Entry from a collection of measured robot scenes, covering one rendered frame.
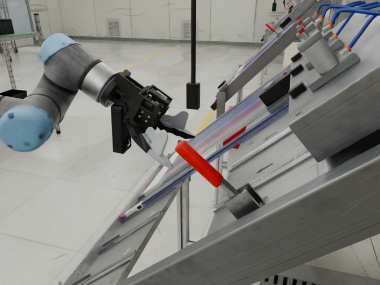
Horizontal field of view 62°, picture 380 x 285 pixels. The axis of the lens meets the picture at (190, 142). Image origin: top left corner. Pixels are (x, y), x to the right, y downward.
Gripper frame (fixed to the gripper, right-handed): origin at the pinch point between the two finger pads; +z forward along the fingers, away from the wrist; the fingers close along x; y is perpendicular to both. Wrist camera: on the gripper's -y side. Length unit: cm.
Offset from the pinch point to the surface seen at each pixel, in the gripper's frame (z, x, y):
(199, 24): -169, 849, -155
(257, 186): 9.0, -23.2, 17.0
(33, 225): -45, 60, -139
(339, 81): 7.0, -25.2, 31.9
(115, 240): -0.9, -10.1, -21.7
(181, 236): 20, 39, -56
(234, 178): 8.0, -15.8, 11.7
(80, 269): -3.0, -17.6, -25.5
